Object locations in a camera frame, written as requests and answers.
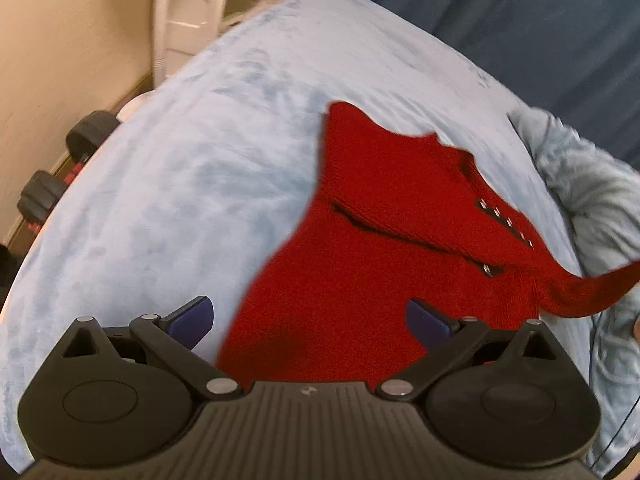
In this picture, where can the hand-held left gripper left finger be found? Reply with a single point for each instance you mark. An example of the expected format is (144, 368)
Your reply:
(194, 317)

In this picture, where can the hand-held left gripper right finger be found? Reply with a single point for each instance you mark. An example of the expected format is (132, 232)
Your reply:
(426, 321)

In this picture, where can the red knitted small garment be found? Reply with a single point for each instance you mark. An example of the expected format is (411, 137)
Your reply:
(395, 260)

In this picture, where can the light blue fleece blanket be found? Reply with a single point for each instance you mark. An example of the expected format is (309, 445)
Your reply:
(190, 185)

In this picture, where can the crumpled light blue blanket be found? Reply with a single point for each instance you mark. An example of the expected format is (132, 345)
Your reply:
(595, 240)

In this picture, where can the black dumbbell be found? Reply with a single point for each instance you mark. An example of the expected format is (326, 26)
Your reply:
(60, 170)

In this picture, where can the dark blue curtain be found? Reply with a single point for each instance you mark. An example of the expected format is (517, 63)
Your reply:
(525, 25)

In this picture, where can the white shelf unit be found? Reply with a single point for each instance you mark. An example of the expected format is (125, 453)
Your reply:
(210, 5)

